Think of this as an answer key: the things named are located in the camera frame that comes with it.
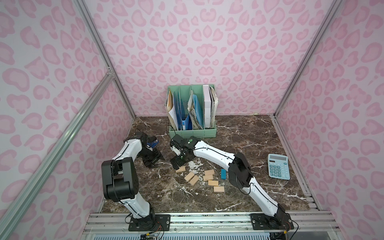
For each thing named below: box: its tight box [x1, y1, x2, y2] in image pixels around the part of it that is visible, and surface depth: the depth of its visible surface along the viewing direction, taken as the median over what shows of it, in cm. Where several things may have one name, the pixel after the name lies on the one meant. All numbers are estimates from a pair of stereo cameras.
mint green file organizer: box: [167, 84, 217, 140], surface depth 103 cm
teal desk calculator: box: [267, 153, 290, 180], surface depth 92 cm
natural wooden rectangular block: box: [175, 166, 186, 173], surface depth 92 cm
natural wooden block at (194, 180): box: [189, 175, 199, 186], surface depth 88 cm
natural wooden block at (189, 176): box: [184, 171, 195, 182], surface depth 90 cm
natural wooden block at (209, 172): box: [204, 169, 215, 176], surface depth 92 cm
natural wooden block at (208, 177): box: [203, 174, 214, 181], surface depth 90 cm
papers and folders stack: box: [164, 84, 219, 131], surface depth 100 cm
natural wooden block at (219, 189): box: [213, 186, 225, 192], surface depth 86 cm
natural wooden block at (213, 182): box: [208, 180, 219, 186], surface depth 88 cm
